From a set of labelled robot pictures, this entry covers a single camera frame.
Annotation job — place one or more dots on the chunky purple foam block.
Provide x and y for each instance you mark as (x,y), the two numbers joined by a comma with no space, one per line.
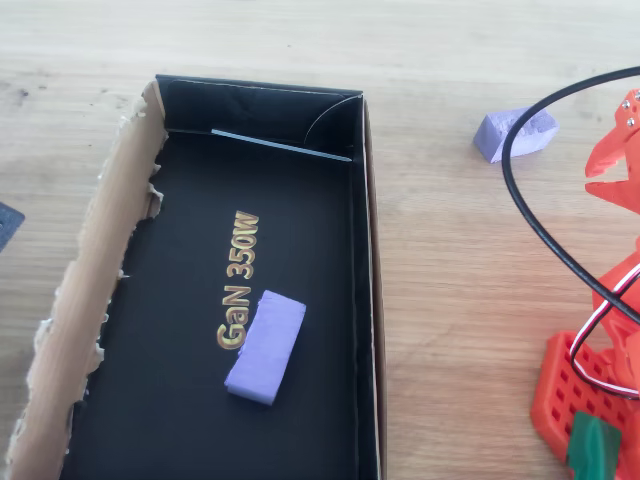
(487,137)

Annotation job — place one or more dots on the green table clamp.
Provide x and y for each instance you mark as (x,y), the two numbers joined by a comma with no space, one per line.
(592,450)

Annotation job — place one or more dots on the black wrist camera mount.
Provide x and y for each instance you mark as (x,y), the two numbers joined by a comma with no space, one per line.
(7,225)

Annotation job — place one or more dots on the black cardboard box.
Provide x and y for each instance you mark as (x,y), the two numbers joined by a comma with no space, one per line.
(175,300)

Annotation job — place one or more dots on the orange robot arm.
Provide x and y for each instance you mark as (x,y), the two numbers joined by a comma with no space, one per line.
(555,390)

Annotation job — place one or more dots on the flat purple foam block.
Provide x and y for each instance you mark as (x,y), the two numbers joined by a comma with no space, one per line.
(265,350)

